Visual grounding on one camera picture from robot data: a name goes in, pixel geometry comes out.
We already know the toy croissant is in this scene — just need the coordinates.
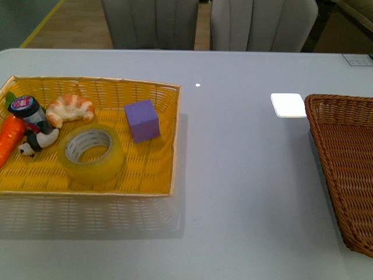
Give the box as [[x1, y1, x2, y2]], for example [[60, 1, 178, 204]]
[[45, 93, 95, 128]]

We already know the left grey chair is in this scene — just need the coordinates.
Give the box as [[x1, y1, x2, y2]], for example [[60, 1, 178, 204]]
[[101, 0, 199, 50]]

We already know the yellow woven basket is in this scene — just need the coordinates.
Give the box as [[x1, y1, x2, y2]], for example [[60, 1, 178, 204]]
[[1, 76, 181, 197]]

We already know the small label sticker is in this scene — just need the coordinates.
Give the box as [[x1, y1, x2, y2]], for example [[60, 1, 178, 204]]
[[342, 54, 373, 67]]

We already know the right grey chair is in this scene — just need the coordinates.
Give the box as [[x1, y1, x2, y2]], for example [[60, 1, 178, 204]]
[[210, 0, 318, 53]]

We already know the panda figurine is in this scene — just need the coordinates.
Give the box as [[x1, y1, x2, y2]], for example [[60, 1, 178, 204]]
[[18, 121, 59, 157]]

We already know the small black-lidded jar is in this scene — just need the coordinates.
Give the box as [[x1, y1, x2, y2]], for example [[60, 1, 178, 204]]
[[8, 96, 47, 132]]

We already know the brown wicker basket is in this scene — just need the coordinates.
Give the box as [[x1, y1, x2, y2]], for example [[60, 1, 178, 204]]
[[304, 94, 372, 257]]

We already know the purple foam cube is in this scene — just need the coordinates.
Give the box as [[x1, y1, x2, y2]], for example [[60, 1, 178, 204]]
[[124, 99, 161, 143]]

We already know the orange toy carrot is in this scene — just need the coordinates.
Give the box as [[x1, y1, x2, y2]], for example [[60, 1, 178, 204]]
[[1, 115, 27, 167]]

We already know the grey chair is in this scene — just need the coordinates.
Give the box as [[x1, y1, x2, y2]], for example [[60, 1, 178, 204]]
[[101, 0, 199, 50], [210, 0, 318, 53]]

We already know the clear packing tape roll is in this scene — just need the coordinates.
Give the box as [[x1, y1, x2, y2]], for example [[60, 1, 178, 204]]
[[57, 124, 125, 184]]

